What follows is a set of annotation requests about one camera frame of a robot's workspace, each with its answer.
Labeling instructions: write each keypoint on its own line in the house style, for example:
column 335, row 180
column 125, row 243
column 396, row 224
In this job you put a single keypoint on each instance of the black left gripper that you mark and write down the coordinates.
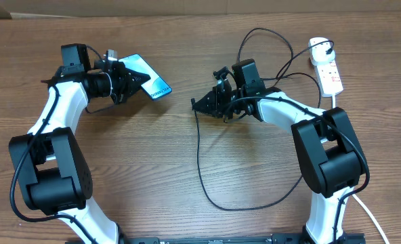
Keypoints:
column 129, row 80

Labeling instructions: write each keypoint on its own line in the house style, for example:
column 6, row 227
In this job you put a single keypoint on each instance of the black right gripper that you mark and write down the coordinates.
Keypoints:
column 213, row 97

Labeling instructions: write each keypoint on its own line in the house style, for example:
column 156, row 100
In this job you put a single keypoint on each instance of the black smartphone with blue screen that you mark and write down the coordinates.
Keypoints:
column 155, row 86

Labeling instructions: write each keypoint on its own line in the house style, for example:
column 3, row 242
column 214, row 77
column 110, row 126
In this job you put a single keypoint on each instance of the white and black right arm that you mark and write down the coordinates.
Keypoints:
column 330, row 156

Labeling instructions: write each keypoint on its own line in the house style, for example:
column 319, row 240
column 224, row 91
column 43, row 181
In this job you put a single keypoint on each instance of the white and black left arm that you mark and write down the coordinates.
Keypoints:
column 51, row 179

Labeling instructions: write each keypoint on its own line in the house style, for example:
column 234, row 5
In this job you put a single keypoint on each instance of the white charger plug adapter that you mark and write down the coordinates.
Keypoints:
column 321, row 51

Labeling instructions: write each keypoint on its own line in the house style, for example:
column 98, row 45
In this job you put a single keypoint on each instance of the white power strip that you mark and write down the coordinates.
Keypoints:
column 329, row 79

